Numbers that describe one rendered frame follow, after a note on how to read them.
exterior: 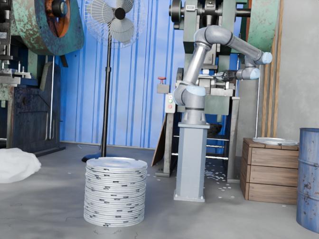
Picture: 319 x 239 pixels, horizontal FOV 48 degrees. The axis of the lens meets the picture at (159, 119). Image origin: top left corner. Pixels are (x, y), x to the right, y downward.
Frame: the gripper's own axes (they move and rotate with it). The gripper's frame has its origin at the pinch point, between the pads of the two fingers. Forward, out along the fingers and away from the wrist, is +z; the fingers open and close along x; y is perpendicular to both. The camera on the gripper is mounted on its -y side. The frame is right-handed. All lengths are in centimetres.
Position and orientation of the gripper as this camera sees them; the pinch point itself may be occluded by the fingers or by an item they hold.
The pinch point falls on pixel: (218, 76)
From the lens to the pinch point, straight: 277.2
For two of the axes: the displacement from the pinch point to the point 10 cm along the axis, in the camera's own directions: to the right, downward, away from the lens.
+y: -7.2, -0.1, -7.0
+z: -7.0, -0.4, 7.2
